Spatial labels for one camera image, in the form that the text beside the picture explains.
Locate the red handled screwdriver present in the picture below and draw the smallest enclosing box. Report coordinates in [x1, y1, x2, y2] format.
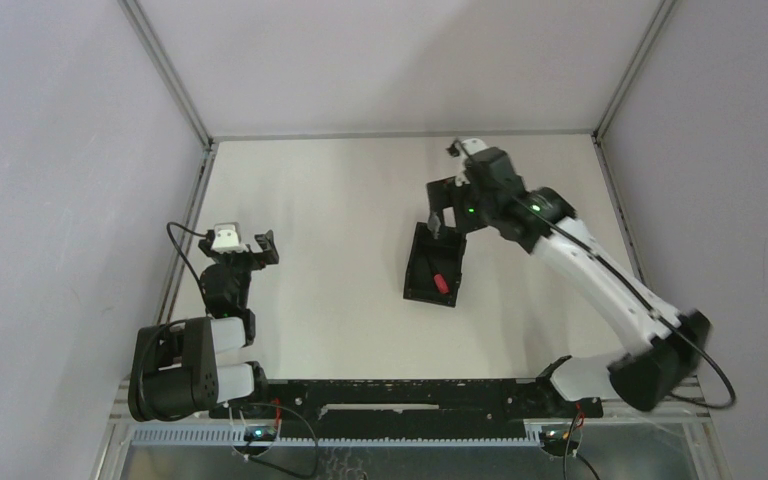
[432, 271, 450, 295]

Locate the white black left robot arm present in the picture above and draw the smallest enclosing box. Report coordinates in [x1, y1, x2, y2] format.
[127, 223, 280, 422]

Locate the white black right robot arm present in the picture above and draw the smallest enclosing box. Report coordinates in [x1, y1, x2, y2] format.
[426, 139, 712, 416]

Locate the black plastic bin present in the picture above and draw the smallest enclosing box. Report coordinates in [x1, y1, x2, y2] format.
[403, 222, 467, 308]

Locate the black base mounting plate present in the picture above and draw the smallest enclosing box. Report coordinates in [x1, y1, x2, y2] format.
[209, 379, 604, 437]

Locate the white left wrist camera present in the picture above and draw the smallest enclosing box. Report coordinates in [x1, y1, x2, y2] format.
[210, 222, 248, 254]

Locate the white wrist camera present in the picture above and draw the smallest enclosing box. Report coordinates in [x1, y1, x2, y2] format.
[210, 222, 248, 254]
[446, 138, 488, 159]

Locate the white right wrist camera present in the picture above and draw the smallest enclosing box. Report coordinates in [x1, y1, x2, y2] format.
[446, 138, 488, 159]

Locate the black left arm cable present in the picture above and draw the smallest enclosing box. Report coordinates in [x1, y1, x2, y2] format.
[165, 221, 216, 306]

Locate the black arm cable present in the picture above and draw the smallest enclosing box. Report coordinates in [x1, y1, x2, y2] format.
[453, 140, 738, 480]
[165, 221, 216, 306]

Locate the aluminium frame rail back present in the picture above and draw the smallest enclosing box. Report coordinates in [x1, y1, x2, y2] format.
[212, 128, 594, 144]

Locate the aluminium frame rail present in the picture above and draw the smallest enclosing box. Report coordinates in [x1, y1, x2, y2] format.
[117, 0, 216, 326]
[592, 0, 680, 143]
[212, 128, 594, 144]

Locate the white slotted cable duct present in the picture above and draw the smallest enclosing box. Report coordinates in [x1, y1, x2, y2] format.
[130, 424, 542, 447]

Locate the aluminium frame rail right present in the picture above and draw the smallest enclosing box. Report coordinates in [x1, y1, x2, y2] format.
[592, 0, 680, 143]

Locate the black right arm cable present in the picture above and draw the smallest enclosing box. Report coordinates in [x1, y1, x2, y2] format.
[453, 140, 738, 480]

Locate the aluminium frame rail left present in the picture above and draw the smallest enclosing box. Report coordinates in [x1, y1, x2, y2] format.
[117, 0, 216, 326]

